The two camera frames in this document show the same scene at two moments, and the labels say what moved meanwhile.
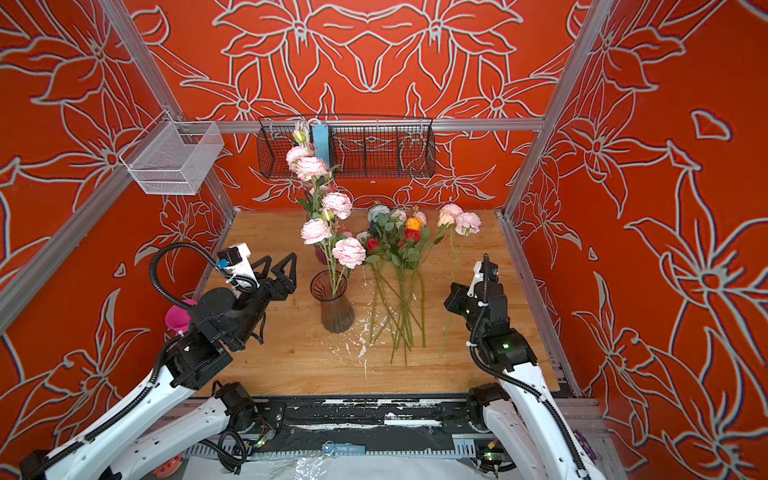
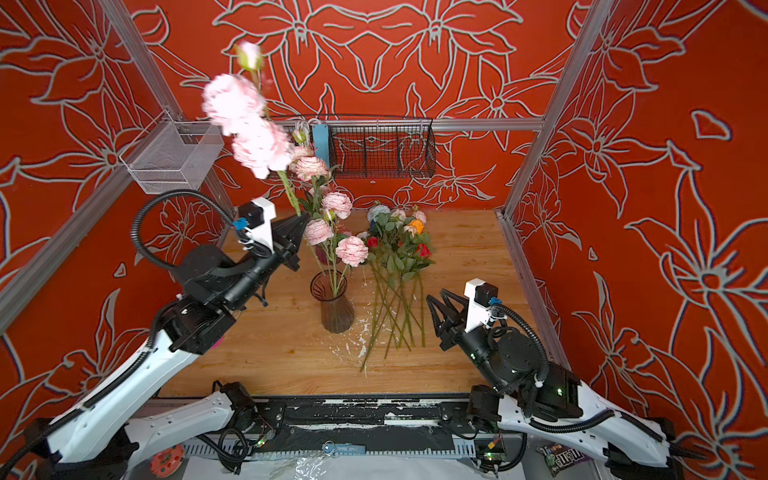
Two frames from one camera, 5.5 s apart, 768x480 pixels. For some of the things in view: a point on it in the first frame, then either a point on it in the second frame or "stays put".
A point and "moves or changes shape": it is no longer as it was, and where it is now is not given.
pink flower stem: [311, 166] moves or changes shape
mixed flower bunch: [394, 246] stays put
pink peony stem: [340, 253] stays put
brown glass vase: [328, 286] stays put
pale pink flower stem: [461, 225] -> [239, 107]
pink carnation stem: [336, 205] stays put
